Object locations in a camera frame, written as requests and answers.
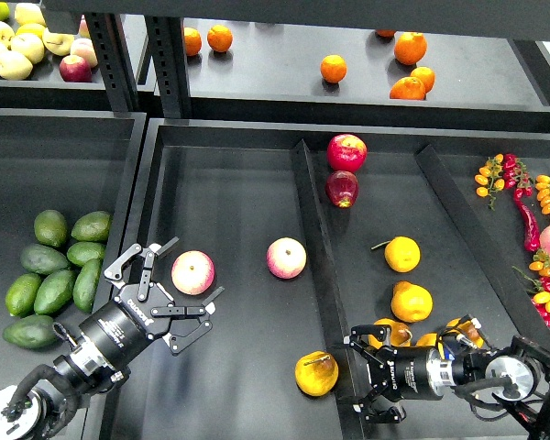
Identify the black shelf post right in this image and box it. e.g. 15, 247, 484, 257
145, 16, 193, 119

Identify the pink peach on shelf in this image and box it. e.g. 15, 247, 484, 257
70, 38, 98, 69

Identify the black left tray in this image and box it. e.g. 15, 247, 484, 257
0, 109, 146, 390

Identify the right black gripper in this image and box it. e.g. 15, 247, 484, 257
343, 323, 446, 425

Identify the pale yellow apple with stem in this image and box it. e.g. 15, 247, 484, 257
41, 27, 75, 57

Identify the red chili pepper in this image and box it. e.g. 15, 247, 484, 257
513, 188, 540, 252

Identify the pink apple left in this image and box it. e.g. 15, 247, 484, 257
170, 250, 215, 295

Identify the red cherry tomato vine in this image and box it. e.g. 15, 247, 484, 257
503, 154, 533, 200

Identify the mixed cherry tomatoes lower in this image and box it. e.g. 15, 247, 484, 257
512, 248, 550, 329

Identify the pink apple centre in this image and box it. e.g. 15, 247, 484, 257
266, 237, 307, 280

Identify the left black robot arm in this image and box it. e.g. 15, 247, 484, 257
0, 238, 224, 439

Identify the black shelf post left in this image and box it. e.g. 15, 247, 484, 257
84, 12, 138, 113

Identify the yellow pear lower right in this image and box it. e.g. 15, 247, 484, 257
446, 317, 484, 348

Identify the green avocado top right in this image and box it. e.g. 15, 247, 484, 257
71, 211, 113, 242

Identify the pale yellow apple front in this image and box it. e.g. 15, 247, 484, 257
0, 50, 33, 81

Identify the orange cherry tomato vine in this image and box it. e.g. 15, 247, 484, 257
474, 154, 505, 210

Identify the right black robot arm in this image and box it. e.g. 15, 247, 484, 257
344, 315, 550, 439

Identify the yellow pear upper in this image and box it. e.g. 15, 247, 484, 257
370, 236, 421, 273

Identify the yellow pear with stem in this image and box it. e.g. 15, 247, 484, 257
294, 350, 339, 397

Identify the green avocado small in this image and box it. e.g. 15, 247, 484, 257
66, 241, 106, 268

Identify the red apple on shelf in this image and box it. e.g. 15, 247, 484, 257
59, 55, 92, 83

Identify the orange on shelf far left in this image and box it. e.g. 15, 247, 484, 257
183, 27, 203, 57

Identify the green avocado top left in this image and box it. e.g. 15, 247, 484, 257
34, 210, 68, 248

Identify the dark red apple lower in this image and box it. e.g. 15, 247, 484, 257
325, 170, 359, 209

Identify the pink apple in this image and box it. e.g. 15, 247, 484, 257
170, 250, 215, 295
266, 237, 307, 280

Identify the yellow pear middle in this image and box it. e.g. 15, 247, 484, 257
390, 280, 434, 323

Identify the black shelf post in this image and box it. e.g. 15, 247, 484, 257
84, 12, 138, 113
145, 16, 193, 119

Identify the red apple upper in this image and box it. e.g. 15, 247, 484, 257
326, 134, 368, 173

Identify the yellow pear lower left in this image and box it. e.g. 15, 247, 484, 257
375, 317, 413, 347

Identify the black centre tray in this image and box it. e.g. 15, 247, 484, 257
99, 120, 550, 439

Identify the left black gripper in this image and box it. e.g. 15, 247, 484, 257
79, 236, 225, 370

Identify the dark green avocado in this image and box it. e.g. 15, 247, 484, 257
2, 314, 59, 349
20, 244, 70, 275

